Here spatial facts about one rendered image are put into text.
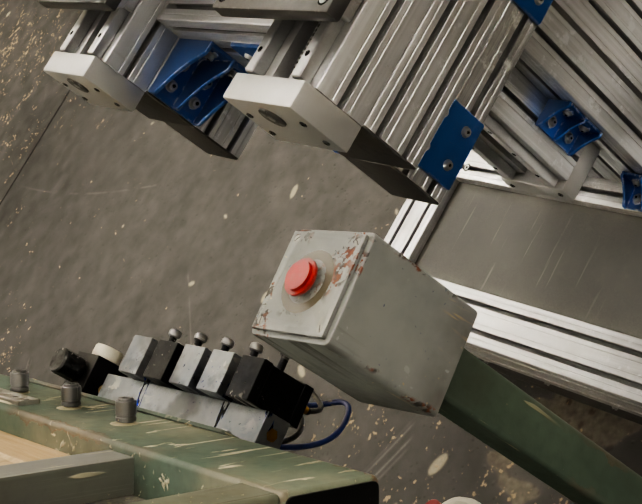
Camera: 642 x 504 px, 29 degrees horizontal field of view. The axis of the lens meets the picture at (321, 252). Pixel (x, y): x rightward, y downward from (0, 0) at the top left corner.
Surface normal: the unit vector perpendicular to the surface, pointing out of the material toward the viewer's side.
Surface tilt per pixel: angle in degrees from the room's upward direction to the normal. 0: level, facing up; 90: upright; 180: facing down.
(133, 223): 0
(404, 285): 90
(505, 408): 90
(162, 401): 0
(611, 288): 0
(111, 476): 90
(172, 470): 30
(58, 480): 90
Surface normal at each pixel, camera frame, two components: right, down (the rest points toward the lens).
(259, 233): -0.66, -0.48
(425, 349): 0.64, 0.04
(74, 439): -0.77, 0.03
